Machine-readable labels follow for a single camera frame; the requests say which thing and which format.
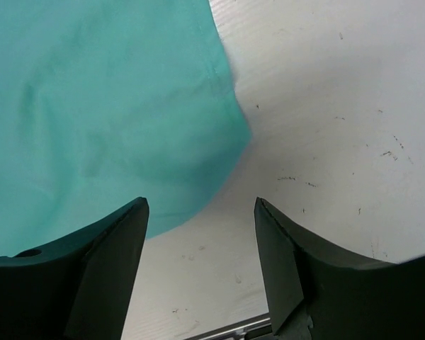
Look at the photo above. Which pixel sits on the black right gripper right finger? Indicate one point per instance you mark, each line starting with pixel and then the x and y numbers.
pixel 316 289

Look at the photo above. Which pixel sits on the teal t shirt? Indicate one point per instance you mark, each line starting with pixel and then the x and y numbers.
pixel 105 101

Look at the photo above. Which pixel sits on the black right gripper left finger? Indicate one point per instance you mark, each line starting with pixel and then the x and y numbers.
pixel 78 286

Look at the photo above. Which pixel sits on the aluminium table edge rail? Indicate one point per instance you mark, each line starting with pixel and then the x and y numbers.
pixel 254 328

